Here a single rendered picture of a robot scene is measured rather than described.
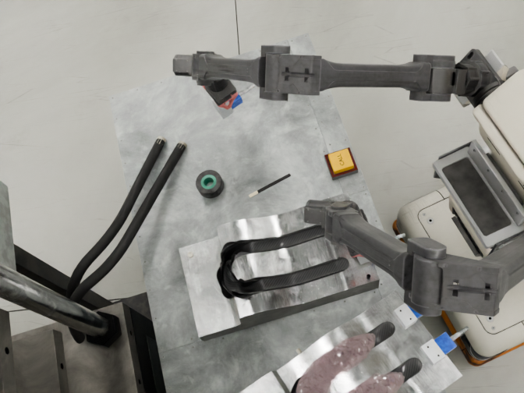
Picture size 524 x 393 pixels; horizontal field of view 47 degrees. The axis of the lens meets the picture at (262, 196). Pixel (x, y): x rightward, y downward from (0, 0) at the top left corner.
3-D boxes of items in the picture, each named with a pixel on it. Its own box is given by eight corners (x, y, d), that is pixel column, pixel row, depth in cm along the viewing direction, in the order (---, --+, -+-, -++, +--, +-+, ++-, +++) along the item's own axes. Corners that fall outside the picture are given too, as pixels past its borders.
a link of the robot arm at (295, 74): (297, 104, 112) (300, 47, 109) (259, 97, 123) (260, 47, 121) (458, 101, 135) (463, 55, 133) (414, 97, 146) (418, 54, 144)
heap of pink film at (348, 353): (367, 325, 154) (368, 319, 147) (411, 385, 147) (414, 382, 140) (284, 383, 151) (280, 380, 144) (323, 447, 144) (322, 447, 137)
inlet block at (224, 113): (250, 84, 182) (247, 74, 177) (260, 95, 180) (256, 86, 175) (214, 107, 181) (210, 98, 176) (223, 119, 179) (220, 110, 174)
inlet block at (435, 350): (459, 320, 154) (463, 316, 149) (472, 337, 152) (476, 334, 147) (419, 349, 153) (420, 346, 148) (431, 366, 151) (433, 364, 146)
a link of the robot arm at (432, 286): (490, 334, 86) (497, 267, 84) (404, 310, 94) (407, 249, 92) (572, 264, 119) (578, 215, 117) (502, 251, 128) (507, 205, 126)
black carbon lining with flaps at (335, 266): (333, 220, 165) (332, 207, 156) (352, 274, 158) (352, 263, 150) (213, 257, 166) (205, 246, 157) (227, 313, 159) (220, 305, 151)
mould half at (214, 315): (348, 203, 174) (347, 185, 161) (378, 288, 163) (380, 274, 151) (184, 254, 175) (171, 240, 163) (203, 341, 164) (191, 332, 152)
